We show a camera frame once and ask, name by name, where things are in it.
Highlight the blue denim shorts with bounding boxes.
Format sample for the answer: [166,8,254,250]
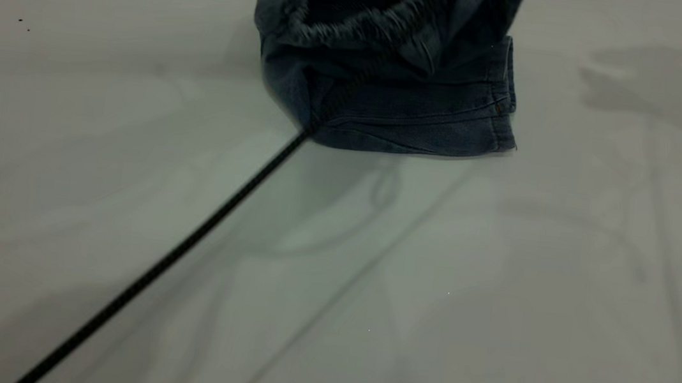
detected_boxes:
[240,0,535,170]

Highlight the black braided cable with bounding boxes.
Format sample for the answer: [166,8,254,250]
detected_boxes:
[13,30,382,383]

